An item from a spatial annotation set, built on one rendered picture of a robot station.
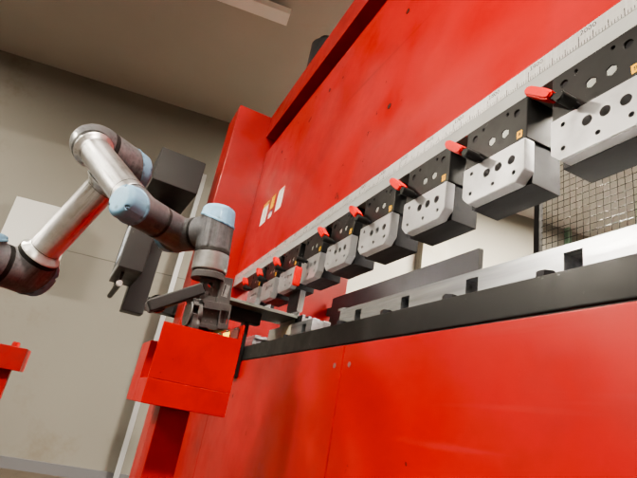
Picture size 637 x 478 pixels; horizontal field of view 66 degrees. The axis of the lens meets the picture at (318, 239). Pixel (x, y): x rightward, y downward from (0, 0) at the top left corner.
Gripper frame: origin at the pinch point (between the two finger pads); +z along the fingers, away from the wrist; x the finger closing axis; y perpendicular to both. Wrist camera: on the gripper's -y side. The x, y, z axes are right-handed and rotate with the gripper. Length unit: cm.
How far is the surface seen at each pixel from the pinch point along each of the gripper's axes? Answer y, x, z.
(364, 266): 46, 8, -33
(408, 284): 98, 58, -47
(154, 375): -5.7, -4.9, 1.8
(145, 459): -2.9, 2.5, 16.9
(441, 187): 39, -31, -40
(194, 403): 2.7, -4.9, 6.0
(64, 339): -21, 361, -29
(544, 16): 40, -56, -65
